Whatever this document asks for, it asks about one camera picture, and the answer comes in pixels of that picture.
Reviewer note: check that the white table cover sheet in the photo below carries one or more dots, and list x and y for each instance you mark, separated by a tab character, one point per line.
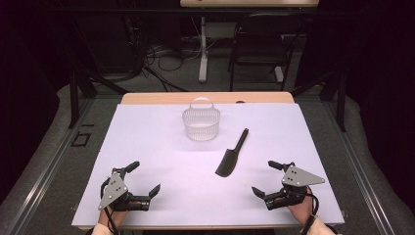
182	182

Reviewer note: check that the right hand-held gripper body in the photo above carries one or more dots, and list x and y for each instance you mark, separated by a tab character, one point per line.
295	186

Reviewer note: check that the aluminium floor rail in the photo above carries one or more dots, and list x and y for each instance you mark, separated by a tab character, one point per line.
360	178
42	178

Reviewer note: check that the person's right hand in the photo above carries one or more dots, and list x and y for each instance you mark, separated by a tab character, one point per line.
301	209

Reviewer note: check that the person's left hand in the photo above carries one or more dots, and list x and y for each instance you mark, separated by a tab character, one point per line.
115	217

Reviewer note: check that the white desk leg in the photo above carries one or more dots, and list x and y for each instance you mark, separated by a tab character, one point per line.
203	49

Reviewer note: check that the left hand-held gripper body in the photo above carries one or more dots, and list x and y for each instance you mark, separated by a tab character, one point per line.
112	191

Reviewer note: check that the wooden background desk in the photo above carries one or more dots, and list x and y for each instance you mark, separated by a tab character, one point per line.
249	3

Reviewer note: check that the short black tape strip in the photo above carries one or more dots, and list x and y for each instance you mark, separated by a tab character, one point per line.
87	125

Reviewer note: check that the black metal stand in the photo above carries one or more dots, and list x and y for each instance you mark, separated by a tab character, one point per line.
74	98
341	101

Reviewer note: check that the white desk foot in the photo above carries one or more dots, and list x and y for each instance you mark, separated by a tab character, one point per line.
278	74

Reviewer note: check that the white plastic basket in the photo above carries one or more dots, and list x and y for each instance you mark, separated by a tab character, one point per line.
201	122

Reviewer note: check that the black spatula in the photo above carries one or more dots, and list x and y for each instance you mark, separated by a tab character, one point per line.
230	160

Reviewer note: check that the black folding chair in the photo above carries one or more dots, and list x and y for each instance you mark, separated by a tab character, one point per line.
261	45

